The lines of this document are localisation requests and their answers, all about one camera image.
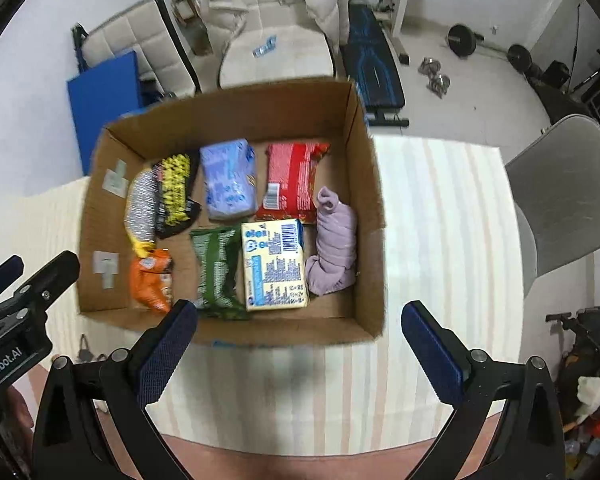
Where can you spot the short black floor barbell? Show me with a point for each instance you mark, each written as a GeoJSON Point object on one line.
{"type": "Point", "coordinates": [462, 39]}

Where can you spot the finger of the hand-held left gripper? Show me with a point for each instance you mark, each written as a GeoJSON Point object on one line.
{"type": "Point", "coordinates": [55, 277]}
{"type": "Point", "coordinates": [2, 272]}

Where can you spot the black blue weight bench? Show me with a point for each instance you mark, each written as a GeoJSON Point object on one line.
{"type": "Point", "coordinates": [375, 65]}

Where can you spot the blue foam mat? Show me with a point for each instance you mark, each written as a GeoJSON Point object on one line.
{"type": "Point", "coordinates": [107, 105]}

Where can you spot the black kick scooter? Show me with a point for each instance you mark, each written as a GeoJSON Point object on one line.
{"type": "Point", "coordinates": [580, 325]}

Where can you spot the white blue tissue pack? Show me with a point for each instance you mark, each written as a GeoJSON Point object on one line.
{"type": "Point", "coordinates": [275, 265]}

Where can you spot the silver yellow snack packet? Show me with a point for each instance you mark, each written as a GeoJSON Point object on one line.
{"type": "Point", "coordinates": [140, 205]}

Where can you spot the small blue wrapper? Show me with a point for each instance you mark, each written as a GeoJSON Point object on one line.
{"type": "Point", "coordinates": [264, 46]}

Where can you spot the grey plastic chair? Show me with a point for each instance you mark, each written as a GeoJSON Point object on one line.
{"type": "Point", "coordinates": [560, 195]}

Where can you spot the green snack packet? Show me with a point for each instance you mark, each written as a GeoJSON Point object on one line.
{"type": "Point", "coordinates": [217, 272]}

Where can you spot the white goose plush toy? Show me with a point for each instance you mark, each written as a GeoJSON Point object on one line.
{"type": "Point", "coordinates": [592, 392]}

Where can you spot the orange snack packet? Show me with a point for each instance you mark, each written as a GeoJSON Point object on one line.
{"type": "Point", "coordinates": [152, 282]}

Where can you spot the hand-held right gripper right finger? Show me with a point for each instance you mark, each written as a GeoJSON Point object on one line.
{"type": "Point", "coordinates": [432, 355]}

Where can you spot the purple socks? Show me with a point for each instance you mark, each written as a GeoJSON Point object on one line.
{"type": "Point", "coordinates": [332, 245]}

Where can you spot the black speaker box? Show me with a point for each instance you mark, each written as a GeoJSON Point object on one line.
{"type": "Point", "coordinates": [554, 74]}

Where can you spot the red snack packet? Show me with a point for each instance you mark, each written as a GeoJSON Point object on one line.
{"type": "Point", "coordinates": [292, 180]}

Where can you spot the light blue tissue packet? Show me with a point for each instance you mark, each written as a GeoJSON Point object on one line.
{"type": "Point", "coordinates": [227, 182]}

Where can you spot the beige quilted black-framed chair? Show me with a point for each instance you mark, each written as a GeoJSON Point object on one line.
{"type": "Point", "coordinates": [130, 35]}

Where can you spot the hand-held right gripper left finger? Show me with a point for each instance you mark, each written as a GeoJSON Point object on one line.
{"type": "Point", "coordinates": [165, 355]}

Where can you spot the black yellow snack packet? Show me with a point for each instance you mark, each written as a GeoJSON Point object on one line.
{"type": "Point", "coordinates": [176, 192]}

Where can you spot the cardboard box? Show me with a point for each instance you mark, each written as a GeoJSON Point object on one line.
{"type": "Point", "coordinates": [260, 105]}

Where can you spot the white door frame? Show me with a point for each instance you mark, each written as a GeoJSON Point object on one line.
{"type": "Point", "coordinates": [550, 20]}

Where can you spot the beige upholstered chair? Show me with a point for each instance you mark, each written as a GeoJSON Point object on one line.
{"type": "Point", "coordinates": [280, 62]}

